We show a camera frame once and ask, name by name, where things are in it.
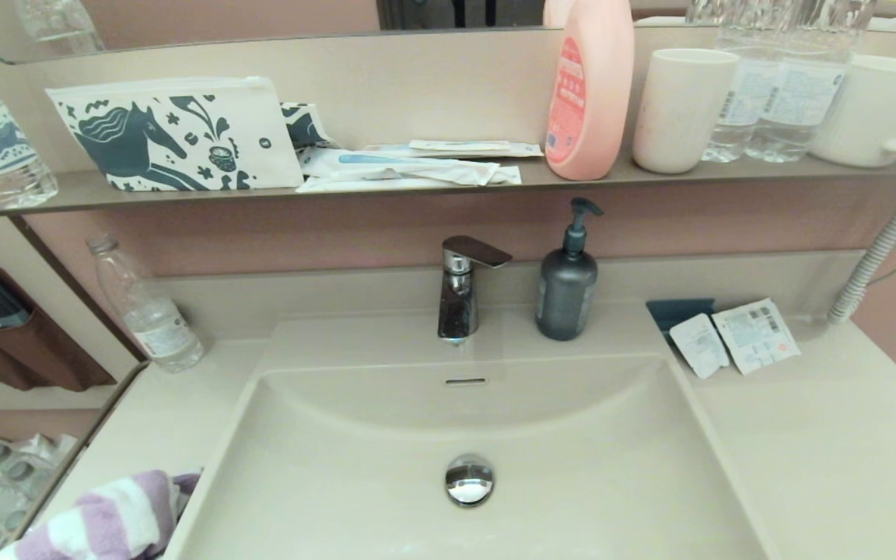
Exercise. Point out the beige wash basin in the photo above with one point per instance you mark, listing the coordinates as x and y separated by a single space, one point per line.
572 467

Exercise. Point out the wrapped toiletry packets on shelf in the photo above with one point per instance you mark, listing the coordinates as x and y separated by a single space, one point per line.
417 167

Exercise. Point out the white pouch blue horse print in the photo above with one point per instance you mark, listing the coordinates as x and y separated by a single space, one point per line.
129 140

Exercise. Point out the clear ribbed water bottle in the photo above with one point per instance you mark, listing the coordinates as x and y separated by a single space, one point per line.
736 101
806 101

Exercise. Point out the thin white blue sachet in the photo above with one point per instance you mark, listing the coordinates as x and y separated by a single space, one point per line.
456 145

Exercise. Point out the chrome drain stopper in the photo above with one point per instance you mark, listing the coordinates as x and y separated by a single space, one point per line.
469 481

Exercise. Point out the white ribbed tumbler cup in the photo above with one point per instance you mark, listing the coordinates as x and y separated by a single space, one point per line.
681 109

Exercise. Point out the brown holder bag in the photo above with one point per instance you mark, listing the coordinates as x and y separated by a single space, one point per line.
43 358

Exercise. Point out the slim clear plastic bottle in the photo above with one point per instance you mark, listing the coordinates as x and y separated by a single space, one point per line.
156 327

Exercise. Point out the purple white striped towel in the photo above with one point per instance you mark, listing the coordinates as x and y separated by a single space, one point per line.
106 521

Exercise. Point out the chrome sink faucet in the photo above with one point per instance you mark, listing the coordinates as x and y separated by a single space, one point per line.
457 303

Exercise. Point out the dark blue sachet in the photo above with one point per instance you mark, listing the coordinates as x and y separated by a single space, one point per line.
677 311

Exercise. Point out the dark grey pump soap bottle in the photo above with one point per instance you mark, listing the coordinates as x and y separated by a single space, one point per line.
565 295

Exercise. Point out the small white sachet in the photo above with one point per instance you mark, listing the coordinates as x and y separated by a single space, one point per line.
701 346

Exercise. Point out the flat white packet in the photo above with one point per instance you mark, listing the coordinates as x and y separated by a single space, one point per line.
355 185

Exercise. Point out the large white barcode sachet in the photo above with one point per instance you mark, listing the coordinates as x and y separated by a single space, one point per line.
755 334

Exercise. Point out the wall mirror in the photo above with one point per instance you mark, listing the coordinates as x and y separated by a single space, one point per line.
222 15

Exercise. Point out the pink lotion bottle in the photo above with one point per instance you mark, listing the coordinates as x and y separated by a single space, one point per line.
600 93

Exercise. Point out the grey brown wall shelf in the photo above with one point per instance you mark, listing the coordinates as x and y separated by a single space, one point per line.
67 194

